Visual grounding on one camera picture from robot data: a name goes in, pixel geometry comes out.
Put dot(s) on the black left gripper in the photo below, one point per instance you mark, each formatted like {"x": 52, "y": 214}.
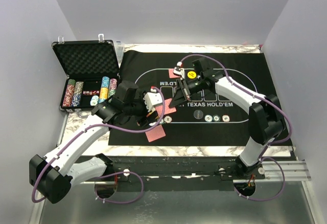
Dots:
{"x": 144, "y": 119}

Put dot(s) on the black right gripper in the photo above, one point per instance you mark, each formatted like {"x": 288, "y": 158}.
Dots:
{"x": 180, "y": 96}

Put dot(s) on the yellow big blind button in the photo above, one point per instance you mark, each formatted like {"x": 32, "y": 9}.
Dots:
{"x": 191, "y": 75}

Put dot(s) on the red backed playing card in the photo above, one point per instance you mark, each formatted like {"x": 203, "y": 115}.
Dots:
{"x": 171, "y": 74}
{"x": 155, "y": 134}

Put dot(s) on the red backed card deck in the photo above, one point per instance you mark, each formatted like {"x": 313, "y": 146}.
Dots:
{"x": 168, "y": 110}

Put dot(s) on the black dealer button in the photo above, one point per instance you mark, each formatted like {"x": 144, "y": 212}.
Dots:
{"x": 198, "y": 114}

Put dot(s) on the red white poker chip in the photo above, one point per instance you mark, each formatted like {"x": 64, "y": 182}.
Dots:
{"x": 225, "y": 118}
{"x": 167, "y": 119}

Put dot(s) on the green white poker chip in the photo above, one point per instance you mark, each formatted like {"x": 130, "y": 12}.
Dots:
{"x": 216, "y": 118}

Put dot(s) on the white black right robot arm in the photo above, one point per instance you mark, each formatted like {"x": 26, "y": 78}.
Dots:
{"x": 266, "y": 120}

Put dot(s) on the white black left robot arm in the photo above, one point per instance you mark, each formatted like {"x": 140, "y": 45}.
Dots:
{"x": 53, "y": 175}

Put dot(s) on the pink green chip stack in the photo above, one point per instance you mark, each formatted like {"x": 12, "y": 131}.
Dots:
{"x": 112, "y": 87}

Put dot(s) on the yellow white chip stack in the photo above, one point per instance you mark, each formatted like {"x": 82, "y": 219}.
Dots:
{"x": 103, "y": 94}

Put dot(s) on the light blue chip stack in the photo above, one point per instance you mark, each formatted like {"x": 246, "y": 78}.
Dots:
{"x": 105, "y": 82}

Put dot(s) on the white green chip stack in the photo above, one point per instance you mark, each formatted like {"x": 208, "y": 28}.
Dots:
{"x": 94, "y": 100}

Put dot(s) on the red dice row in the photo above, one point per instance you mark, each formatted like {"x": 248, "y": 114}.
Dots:
{"x": 91, "y": 93}

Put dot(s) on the black aluminium chip case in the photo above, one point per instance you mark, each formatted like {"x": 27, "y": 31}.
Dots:
{"x": 87, "y": 61}

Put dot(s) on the blue white chip stack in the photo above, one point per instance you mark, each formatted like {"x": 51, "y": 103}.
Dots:
{"x": 77, "y": 93}

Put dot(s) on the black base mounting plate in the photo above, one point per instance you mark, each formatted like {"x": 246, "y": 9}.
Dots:
{"x": 173, "y": 164}

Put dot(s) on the red white chip stack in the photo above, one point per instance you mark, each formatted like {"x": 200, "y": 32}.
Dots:
{"x": 68, "y": 95}

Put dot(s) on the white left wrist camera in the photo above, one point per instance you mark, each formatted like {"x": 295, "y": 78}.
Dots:
{"x": 152, "y": 100}

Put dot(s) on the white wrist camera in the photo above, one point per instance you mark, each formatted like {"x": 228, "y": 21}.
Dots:
{"x": 178, "y": 70}
{"x": 152, "y": 100}

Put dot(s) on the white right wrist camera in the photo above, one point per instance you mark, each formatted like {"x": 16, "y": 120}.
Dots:
{"x": 178, "y": 70}

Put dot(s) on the aluminium extrusion rail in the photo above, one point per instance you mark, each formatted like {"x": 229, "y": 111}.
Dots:
{"x": 292, "y": 171}

